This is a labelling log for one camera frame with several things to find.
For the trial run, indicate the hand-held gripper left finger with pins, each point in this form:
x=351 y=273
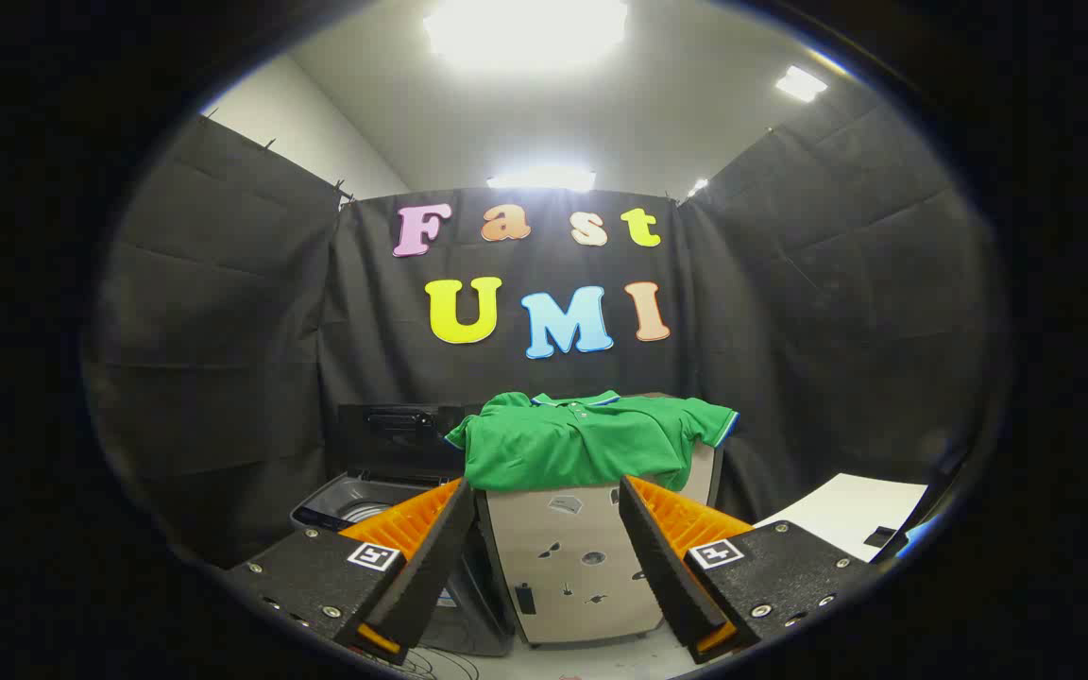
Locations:
x=431 y=567

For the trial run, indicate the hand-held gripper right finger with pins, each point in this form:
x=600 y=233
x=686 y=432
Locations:
x=662 y=567

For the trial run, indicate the green polo shirt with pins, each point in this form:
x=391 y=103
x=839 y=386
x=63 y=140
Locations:
x=572 y=444

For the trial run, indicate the beige cabinet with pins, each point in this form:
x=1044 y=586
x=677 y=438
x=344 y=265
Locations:
x=553 y=586

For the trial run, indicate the white table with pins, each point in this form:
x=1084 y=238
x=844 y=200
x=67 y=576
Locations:
x=837 y=515

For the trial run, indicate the small black object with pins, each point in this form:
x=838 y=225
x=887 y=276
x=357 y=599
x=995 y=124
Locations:
x=880 y=536

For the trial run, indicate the black backdrop cloth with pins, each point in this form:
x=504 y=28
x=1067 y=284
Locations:
x=223 y=331

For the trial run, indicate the ceiling light panel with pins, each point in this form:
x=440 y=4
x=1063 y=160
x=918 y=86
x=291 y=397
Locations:
x=525 y=28
x=542 y=179
x=697 y=188
x=800 y=84

